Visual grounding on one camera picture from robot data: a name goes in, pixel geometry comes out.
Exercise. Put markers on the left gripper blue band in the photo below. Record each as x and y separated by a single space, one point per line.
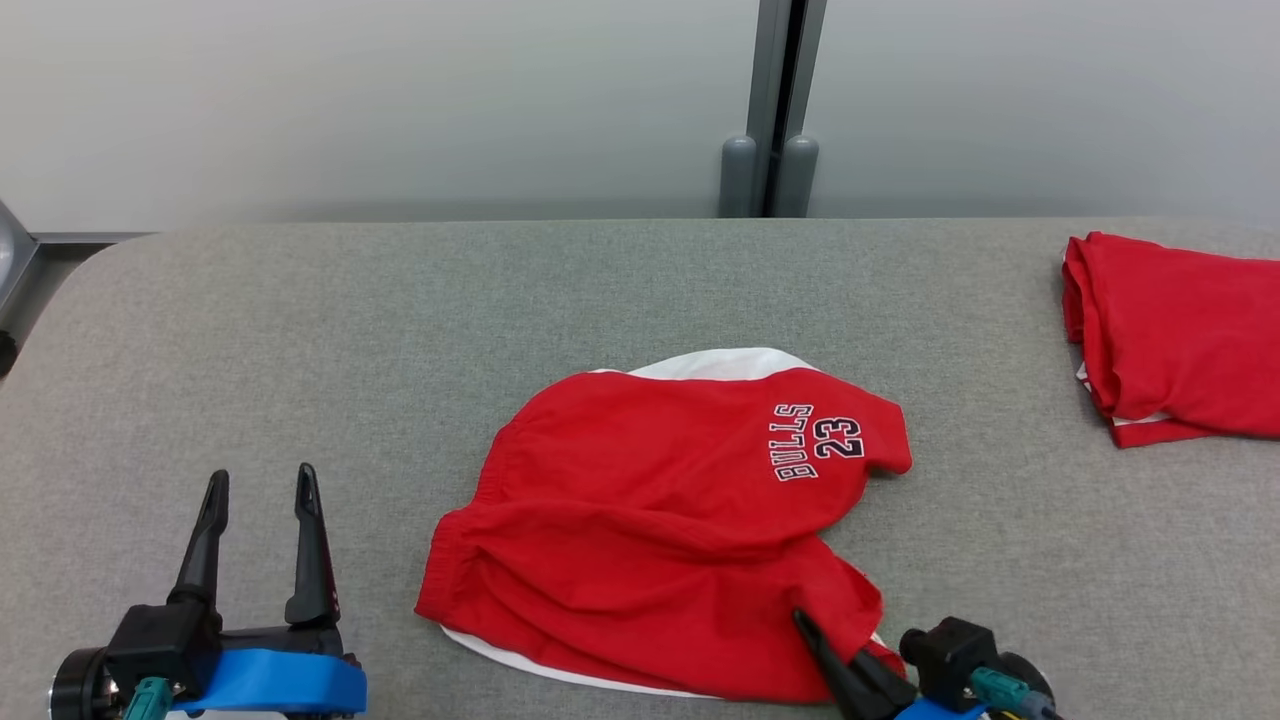
270 680

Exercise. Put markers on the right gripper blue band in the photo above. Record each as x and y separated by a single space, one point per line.
940 712

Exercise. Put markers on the red Bulls 23 shorts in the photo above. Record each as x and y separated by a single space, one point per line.
650 520

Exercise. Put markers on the red Bulls jersey white sleeves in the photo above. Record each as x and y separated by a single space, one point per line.
1180 340

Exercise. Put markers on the black caster wheel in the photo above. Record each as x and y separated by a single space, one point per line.
7 355

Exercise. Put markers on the grey cylinder cap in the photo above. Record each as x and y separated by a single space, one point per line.
738 180
800 180

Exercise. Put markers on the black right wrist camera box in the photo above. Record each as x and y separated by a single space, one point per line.
950 655

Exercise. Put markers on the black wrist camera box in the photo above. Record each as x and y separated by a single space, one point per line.
160 645
950 655

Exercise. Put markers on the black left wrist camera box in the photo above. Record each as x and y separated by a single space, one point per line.
160 645

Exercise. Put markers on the teal right camera connector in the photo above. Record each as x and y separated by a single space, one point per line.
1005 690

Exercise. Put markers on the teal camera connector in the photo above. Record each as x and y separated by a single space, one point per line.
1005 690
148 700

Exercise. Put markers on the teal left camera connector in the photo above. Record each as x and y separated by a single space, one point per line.
148 700

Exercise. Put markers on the grey metal frame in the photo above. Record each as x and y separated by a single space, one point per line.
15 260

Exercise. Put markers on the grey partition post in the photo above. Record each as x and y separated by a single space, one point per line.
762 80

